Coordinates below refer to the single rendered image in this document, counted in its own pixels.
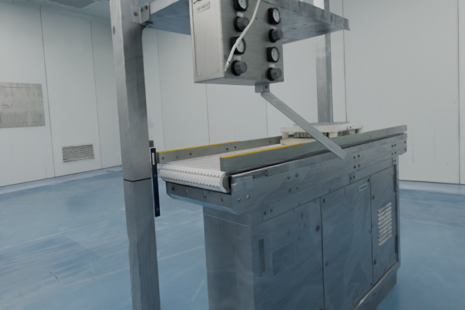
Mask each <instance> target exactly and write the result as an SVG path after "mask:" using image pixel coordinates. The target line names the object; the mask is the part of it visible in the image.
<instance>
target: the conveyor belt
mask: <svg viewBox="0 0 465 310"><path fill-rule="evenodd" d="M404 133H405V132H404V131H403V132H400V133H396V134H390V135H387V136H382V137H378V138H373V139H369V140H364V141H360V142H357V143H351V144H347V145H341V146H339V147H340V148H343V147H348V146H351V145H357V144H360V143H365V142H369V141H372V140H377V139H381V138H386V137H389V136H395V135H398V134H404ZM279 146H283V145H275V146H270V147H263V148H259V149H251V150H246V151H242V152H234V153H230V154H222V155H218V156H210V157H205V158H198V159H194V160H189V161H181V162H177V163H169V164H165V165H164V166H162V168H161V170H160V177H161V179H162V180H164V181H168V182H172V183H178V184H183V185H189V186H193V187H197V188H204V189H208V190H214V191H218V192H225V193H228V192H231V189H227V190H226V189H224V187H223V185H222V181H223V178H224V177H225V176H226V175H229V174H234V173H237V172H243V171H246V170H251V169H255V168H258V167H263V166H267V165H272V164H275V163H281V162H284V161H289V160H293V159H296V158H301V157H305V156H310V155H313V154H319V153H322V152H327V151H330V150H328V149H324V150H320V151H316V152H311V153H308V154H302V155H298V156H292V157H289V158H283V159H280V160H276V161H271V162H267V163H262V164H259V165H253V166H249V167H243V168H240V169H237V170H231V171H227V172H221V171H220V159H219V157H220V156H227V155H232V154H239V153H244V152H251V151H255V150H260V149H267V148H272V147H279Z"/></svg>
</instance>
